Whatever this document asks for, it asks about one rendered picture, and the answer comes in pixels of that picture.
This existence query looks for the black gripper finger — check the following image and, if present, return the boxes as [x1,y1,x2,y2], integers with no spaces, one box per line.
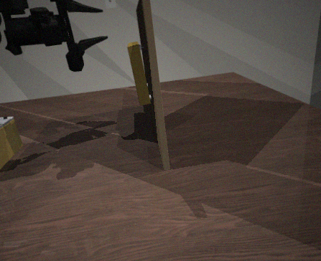
[76,36,108,57]
[65,0,103,13]

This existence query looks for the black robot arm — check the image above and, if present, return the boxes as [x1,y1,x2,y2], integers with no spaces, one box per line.
[0,0,62,55]

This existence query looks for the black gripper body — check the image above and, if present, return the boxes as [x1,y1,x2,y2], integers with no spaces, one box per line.
[29,0,84,72]

